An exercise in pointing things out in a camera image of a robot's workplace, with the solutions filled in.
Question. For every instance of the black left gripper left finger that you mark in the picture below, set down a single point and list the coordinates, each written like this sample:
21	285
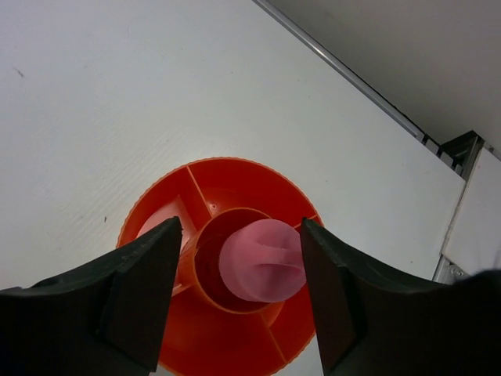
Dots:
106	317

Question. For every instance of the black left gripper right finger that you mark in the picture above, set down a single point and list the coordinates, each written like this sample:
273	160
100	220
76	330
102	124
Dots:
373	319

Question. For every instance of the pink capped clear tube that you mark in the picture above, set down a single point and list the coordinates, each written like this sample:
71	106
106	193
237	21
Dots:
262	262

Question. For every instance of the orange round desk organizer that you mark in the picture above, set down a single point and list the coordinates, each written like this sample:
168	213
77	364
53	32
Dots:
208	331

